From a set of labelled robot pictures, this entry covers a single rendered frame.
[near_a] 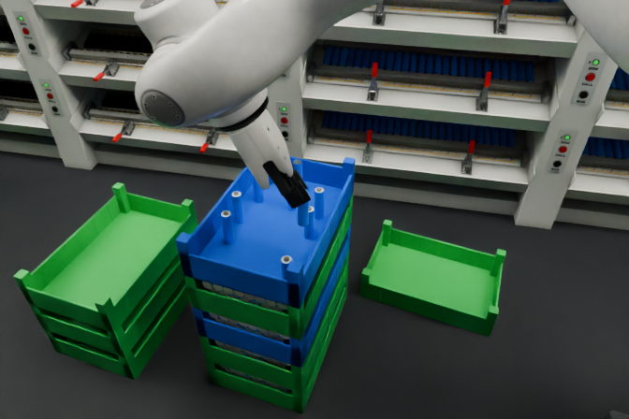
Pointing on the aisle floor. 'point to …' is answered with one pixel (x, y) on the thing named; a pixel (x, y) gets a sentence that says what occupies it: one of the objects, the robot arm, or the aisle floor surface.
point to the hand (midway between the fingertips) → (294, 189)
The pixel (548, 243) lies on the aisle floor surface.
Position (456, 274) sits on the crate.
